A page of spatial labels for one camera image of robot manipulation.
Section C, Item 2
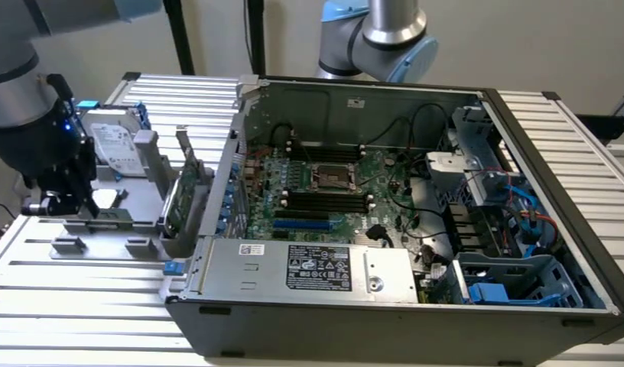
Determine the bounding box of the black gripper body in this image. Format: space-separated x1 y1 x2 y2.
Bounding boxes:
0 98 98 192

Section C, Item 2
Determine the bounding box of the long black expansion slot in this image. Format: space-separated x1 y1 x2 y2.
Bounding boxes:
273 209 330 220

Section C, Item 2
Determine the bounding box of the blue expansion slot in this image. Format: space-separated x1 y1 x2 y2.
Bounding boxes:
273 219 330 231

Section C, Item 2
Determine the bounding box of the black RAM slot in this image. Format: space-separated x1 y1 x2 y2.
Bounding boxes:
286 155 365 162
281 201 372 208
284 190 372 198
282 196 372 203
286 142 365 149
286 151 365 158
286 147 365 153
280 206 372 213

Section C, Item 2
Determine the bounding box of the silver CPU chip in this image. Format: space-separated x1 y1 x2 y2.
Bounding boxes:
92 187 126 210

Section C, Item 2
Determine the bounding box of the grey parts rack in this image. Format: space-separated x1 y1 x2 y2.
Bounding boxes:
48 128 214 261

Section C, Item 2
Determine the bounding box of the silver hard disk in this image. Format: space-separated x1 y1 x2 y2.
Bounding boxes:
80 108 142 177

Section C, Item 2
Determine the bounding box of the green graphics card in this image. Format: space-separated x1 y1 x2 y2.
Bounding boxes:
160 128 205 235

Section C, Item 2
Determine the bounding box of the black stand pole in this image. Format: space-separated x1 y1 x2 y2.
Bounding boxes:
249 0 268 76
161 0 197 76

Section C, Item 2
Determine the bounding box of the silver power supply unit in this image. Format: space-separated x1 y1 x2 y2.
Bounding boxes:
186 239 420 306

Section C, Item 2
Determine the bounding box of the CPU socket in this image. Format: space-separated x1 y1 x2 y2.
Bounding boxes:
309 161 357 191

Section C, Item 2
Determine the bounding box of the black power supply label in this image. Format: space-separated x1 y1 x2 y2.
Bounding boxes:
284 244 354 292

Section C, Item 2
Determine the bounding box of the green motherboard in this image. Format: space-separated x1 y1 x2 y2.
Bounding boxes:
242 147 464 305

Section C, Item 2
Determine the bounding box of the black open PC case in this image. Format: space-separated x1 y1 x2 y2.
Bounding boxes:
162 74 624 362

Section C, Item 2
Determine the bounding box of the black fan shroud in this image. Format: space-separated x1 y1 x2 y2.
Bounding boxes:
440 201 503 258

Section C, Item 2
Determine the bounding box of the silver disk bay cage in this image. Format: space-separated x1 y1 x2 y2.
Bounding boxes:
424 106 523 200

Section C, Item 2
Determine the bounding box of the blue plastic disk bay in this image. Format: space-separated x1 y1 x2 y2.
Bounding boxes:
451 251 584 307

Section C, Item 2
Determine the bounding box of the black floor cable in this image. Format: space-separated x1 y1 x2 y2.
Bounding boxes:
0 194 18 235

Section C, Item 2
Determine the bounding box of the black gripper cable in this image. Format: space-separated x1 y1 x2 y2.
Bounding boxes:
45 73 77 104

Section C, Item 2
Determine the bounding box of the black looped wire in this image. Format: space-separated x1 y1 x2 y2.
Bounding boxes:
269 122 293 149

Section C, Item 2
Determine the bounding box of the long black wire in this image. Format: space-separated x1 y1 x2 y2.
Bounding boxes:
378 102 452 151

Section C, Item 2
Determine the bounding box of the blue wire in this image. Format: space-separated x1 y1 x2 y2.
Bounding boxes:
499 182 544 261

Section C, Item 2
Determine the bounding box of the red wire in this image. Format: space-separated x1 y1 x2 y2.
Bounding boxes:
537 216 561 250

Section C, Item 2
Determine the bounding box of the black bracket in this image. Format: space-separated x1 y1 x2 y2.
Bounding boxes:
575 113 624 143

